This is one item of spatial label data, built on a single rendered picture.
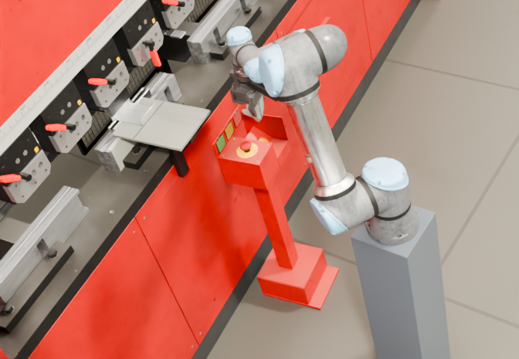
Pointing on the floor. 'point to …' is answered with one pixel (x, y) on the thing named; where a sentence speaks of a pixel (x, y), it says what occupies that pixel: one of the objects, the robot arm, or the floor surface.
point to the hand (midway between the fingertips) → (260, 118)
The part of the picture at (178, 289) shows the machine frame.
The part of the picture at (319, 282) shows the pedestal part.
